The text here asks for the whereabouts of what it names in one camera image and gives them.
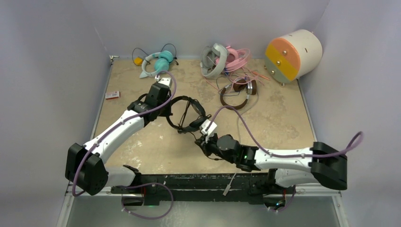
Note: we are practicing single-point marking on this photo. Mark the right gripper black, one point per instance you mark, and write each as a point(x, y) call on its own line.
point(204, 144)

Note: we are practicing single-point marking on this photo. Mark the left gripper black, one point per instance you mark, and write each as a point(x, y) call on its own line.
point(164, 114)

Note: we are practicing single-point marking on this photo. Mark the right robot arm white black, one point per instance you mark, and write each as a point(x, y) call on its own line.
point(318, 164)

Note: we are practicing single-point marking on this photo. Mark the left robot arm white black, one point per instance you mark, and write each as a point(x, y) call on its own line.
point(85, 166)

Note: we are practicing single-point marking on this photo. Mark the teal white cat headphones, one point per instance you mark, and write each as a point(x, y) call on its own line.
point(164, 59)

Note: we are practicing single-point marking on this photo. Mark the grey white headphones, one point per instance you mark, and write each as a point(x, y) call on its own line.
point(213, 60)

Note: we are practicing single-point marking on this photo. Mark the brown headphones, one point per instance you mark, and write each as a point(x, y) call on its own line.
point(250, 87)

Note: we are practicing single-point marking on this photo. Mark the pink headphones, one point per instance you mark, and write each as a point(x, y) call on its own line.
point(236, 59)

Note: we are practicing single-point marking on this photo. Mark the yellow small object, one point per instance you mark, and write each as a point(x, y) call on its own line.
point(138, 61)

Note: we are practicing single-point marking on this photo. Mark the small red white box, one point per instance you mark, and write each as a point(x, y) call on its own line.
point(112, 95)

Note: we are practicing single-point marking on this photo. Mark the round drawer cabinet orange yellow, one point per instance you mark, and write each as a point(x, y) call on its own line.
point(291, 56)

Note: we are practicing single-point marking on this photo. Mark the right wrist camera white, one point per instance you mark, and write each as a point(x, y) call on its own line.
point(208, 127)

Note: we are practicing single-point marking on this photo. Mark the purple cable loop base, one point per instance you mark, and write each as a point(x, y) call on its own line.
point(149, 201)

